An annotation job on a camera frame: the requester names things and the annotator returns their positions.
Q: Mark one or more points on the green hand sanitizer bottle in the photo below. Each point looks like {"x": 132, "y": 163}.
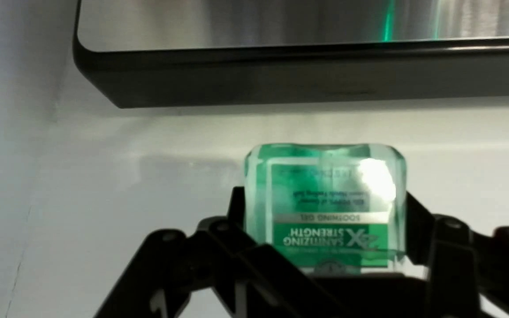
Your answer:
{"x": 326, "y": 200}

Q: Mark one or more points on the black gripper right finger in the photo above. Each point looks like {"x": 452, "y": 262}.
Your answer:
{"x": 478, "y": 276}

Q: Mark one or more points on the black stainless gas stove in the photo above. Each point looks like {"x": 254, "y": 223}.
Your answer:
{"x": 266, "y": 24}

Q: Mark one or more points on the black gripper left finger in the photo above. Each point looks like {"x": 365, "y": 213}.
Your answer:
{"x": 208, "y": 271}

